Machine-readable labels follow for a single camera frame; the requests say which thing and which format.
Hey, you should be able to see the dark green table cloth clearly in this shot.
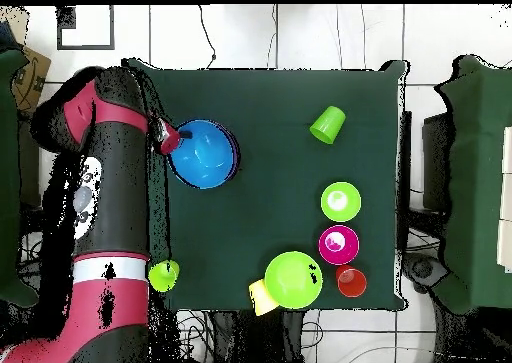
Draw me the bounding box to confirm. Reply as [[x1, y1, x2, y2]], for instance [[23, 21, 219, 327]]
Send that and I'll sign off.
[[121, 57, 411, 313]]

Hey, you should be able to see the red-orange cup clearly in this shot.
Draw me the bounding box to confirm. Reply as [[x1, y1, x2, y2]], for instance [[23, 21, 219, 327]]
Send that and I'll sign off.
[[335, 264, 368, 299]]

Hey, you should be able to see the cardboard box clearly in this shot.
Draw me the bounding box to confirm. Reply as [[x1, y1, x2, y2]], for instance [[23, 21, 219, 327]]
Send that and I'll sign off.
[[10, 45, 52, 116]]

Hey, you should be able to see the pink bowl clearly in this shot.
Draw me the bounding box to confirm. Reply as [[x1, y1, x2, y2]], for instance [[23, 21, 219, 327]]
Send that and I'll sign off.
[[318, 224, 361, 267]]

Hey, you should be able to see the green cup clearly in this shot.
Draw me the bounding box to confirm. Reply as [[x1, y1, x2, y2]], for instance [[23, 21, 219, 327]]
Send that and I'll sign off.
[[308, 105, 347, 145]]

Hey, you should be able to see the white box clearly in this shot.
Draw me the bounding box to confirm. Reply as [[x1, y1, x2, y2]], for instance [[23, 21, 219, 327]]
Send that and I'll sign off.
[[496, 125, 512, 275]]

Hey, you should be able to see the black stand frame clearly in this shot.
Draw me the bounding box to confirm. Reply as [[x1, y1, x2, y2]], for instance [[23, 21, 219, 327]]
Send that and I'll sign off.
[[421, 112, 456, 213]]

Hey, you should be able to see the black square frame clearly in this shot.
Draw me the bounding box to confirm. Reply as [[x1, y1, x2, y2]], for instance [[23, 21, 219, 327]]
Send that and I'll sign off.
[[56, 4, 116, 51]]

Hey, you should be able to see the grey caster base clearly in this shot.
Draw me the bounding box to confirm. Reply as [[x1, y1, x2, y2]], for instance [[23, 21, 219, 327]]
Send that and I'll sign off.
[[401, 250, 450, 296]]

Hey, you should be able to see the small green bowl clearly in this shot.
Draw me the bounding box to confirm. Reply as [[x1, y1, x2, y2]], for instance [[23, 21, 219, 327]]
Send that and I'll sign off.
[[320, 181, 363, 223]]

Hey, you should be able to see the black floor cable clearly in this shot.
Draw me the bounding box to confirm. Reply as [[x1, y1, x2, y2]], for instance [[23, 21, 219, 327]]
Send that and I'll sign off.
[[198, 4, 218, 70]]

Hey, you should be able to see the purple bowl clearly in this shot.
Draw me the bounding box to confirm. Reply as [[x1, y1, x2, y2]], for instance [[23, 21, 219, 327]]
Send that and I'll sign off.
[[223, 124, 242, 182]]

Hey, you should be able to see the large green bowl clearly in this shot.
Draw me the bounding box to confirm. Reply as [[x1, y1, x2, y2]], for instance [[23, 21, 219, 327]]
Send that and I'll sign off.
[[263, 251, 324, 311]]

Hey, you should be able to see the blue bowl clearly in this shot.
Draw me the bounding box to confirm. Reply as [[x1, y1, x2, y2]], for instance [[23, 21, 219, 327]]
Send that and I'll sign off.
[[167, 118, 238, 190]]

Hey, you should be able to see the lime yellow cup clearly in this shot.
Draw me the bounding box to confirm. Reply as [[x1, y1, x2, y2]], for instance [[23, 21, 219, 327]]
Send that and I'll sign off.
[[147, 259, 181, 293]]

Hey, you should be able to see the green cloth side table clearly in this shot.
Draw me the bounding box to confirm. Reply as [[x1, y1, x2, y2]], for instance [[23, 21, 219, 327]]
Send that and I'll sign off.
[[434, 54, 512, 315], [0, 48, 40, 308]]

